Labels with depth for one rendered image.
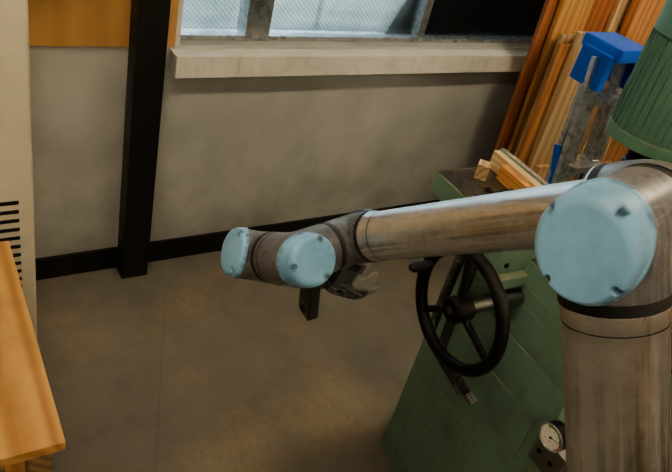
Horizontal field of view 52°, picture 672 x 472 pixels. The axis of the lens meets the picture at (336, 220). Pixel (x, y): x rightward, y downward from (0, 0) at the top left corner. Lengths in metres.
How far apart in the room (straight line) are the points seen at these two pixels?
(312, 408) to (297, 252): 1.22
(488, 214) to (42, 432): 0.95
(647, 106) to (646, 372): 0.77
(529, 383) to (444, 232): 0.69
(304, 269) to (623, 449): 0.55
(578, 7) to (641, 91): 1.60
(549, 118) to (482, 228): 2.04
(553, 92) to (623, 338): 2.29
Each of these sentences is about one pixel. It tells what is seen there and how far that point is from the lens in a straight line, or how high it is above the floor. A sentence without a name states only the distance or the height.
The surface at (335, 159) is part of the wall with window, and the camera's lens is 2.80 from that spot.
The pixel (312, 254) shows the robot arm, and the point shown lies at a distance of 1.12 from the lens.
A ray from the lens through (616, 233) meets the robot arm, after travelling 0.70.
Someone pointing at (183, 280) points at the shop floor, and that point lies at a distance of 2.63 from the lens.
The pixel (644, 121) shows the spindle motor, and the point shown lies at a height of 1.26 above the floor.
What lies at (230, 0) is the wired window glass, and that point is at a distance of 2.37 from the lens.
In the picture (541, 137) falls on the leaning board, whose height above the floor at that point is 0.60.
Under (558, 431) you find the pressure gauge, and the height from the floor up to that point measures 0.69.
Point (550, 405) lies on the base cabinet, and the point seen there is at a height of 0.66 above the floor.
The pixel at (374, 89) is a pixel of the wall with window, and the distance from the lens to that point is 2.73.
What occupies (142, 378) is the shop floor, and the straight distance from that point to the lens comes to 2.28.
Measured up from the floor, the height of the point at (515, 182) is 0.93.
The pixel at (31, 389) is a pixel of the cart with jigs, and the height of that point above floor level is 0.53.
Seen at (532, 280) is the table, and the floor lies 0.87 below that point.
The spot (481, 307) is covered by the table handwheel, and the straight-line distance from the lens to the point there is 1.51.
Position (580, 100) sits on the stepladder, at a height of 0.97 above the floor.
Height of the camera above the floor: 1.70
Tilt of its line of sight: 33 degrees down
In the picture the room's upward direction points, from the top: 15 degrees clockwise
